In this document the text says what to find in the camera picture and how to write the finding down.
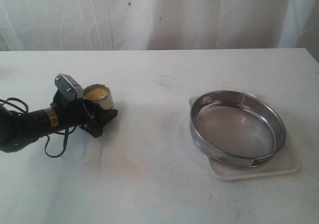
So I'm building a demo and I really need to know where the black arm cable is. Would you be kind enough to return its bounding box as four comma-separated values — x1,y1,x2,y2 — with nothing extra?
0,98,77,158

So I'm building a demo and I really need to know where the white plastic tray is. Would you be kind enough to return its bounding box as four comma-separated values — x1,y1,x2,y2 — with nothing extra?
188,96,300,180

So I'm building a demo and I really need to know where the rounded steel cup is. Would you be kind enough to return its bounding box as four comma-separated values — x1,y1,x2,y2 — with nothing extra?
83,84,114,110

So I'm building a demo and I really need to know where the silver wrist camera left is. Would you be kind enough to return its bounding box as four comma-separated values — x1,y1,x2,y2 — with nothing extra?
54,73,84,102

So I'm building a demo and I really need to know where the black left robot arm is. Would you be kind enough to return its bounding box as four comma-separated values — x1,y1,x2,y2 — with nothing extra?
0,92,118,153

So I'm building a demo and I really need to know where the white curtain backdrop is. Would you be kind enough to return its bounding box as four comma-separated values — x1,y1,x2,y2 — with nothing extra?
0,0,319,51

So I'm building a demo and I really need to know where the round steel sieve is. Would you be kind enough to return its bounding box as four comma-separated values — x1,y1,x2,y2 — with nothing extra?
189,90,287,168

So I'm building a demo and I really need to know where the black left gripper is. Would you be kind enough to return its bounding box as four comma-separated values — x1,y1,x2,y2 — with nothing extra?
50,91,118,138

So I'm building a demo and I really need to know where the yellow white grain mix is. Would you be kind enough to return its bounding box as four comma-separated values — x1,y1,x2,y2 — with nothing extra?
84,87,109,101

